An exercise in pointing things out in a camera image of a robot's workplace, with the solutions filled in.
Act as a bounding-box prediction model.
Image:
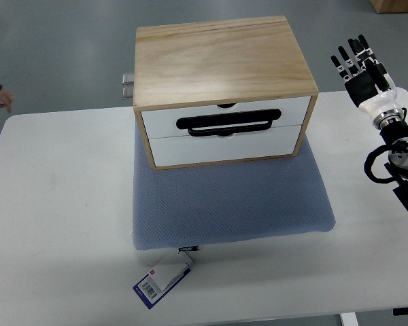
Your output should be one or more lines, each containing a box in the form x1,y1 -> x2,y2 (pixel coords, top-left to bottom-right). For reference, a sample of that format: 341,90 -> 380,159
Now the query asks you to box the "cardboard box corner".
369,0 -> 408,14

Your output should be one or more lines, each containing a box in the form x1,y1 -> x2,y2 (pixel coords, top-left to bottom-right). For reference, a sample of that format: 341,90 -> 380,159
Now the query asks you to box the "white drawer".
142,96 -> 311,139
150,125 -> 301,167

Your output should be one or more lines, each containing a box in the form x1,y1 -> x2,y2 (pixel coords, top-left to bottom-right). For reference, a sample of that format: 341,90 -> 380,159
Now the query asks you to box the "upper metal table bracket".
122,73 -> 135,85

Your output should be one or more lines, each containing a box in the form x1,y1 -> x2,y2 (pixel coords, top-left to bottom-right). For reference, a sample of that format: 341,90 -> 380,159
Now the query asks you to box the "white table leg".
339,312 -> 359,326

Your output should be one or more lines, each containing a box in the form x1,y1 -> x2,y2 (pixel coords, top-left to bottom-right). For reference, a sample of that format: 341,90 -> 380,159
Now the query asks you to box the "person's hand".
0,88 -> 14,113

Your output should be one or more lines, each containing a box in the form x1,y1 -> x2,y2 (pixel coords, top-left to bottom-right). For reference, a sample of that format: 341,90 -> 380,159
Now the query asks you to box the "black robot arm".
363,108 -> 408,212

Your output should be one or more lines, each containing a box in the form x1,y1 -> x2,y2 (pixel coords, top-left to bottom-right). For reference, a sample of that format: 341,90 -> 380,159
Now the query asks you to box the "blue mesh cushion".
132,134 -> 335,251

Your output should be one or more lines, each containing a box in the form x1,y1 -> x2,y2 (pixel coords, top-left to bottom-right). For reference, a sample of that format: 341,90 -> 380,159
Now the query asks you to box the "white top drawer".
142,96 -> 311,139

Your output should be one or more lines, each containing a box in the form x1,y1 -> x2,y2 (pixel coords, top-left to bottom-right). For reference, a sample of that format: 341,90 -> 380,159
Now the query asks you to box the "black drawer handle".
175,109 -> 282,137

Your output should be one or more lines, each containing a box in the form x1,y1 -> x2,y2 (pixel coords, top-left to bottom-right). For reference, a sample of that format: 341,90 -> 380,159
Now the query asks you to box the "lower metal table bracket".
122,86 -> 134,99

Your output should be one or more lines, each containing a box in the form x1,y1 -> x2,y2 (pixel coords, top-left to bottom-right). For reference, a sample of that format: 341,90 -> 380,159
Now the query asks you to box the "white bottom drawer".
150,125 -> 301,167

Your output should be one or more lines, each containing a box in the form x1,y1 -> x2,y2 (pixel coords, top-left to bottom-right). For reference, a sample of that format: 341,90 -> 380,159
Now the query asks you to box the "white blue product tag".
133,251 -> 194,310

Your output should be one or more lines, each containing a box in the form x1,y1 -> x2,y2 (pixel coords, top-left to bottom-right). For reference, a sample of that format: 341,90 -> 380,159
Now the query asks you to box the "wooden drawer cabinet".
133,16 -> 319,170

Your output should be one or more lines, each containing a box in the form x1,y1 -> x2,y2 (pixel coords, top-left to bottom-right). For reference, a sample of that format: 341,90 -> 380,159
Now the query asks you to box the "metal table bracket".
122,73 -> 135,85
122,86 -> 134,99

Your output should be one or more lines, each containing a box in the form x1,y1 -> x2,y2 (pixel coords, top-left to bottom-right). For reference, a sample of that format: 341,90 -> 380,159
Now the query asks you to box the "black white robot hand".
330,34 -> 406,130

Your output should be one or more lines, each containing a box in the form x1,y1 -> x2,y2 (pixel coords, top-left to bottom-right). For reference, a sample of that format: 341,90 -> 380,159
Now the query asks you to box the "black table control panel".
392,307 -> 408,316

